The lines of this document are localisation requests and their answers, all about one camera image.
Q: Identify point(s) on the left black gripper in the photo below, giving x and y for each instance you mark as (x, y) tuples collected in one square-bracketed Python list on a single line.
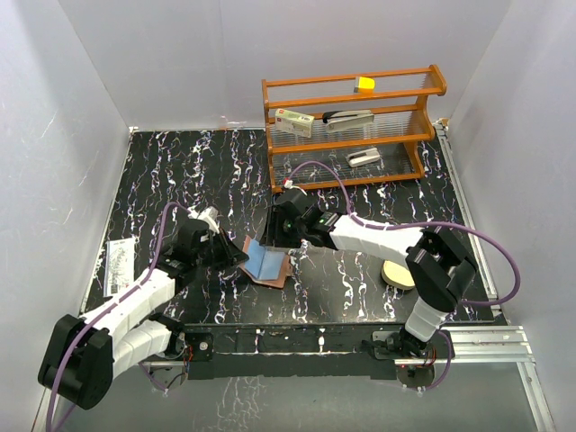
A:
[(231, 256)]

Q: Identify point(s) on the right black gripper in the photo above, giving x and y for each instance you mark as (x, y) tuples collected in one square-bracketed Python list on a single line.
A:
[(274, 232)]

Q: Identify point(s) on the pink leather card holder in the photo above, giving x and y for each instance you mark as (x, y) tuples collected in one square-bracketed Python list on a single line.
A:
[(265, 266)]

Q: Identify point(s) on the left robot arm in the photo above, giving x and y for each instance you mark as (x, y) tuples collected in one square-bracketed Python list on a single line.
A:
[(85, 354)]

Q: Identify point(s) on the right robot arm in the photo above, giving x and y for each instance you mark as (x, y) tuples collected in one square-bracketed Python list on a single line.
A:
[(440, 266)]

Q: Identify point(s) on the beige oval card tray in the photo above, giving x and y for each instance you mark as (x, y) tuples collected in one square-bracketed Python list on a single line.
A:
[(397, 276)]

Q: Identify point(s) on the white printed leaflet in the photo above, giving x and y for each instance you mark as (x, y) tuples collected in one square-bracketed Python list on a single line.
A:
[(119, 266)]

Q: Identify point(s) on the white staples box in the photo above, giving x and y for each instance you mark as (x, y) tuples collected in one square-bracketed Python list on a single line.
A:
[(295, 123)]

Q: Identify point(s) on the small white stapler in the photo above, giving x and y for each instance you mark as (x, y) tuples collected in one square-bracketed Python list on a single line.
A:
[(363, 157)]

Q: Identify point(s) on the grey black stapler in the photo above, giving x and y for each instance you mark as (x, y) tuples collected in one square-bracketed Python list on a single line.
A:
[(338, 121)]

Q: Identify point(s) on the orange wooden shelf rack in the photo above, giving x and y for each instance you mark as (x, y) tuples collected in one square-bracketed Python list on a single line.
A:
[(399, 103)]

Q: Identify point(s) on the yellow grey eraser block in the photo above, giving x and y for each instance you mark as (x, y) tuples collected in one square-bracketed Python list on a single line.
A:
[(364, 85)]

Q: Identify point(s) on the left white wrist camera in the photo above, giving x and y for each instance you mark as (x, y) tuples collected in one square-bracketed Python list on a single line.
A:
[(210, 215)]

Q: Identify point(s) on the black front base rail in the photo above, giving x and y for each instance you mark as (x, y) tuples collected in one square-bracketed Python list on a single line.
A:
[(301, 350)]

